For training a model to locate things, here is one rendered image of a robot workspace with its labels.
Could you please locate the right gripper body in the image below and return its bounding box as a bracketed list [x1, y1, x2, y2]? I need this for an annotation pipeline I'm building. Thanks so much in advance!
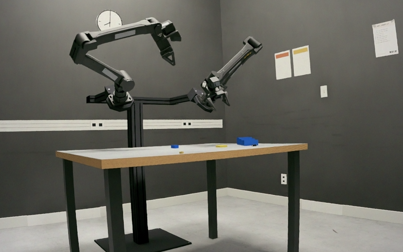
[156, 37, 172, 57]

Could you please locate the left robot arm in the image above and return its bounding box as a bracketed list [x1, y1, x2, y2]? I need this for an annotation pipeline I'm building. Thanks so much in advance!
[197, 36, 263, 105]

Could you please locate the blue three-compartment bin rack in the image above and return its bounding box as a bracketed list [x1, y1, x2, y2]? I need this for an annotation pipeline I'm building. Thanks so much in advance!
[237, 137, 258, 146]

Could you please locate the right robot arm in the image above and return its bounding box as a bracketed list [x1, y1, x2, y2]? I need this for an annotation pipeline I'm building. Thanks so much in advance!
[69, 17, 181, 107]

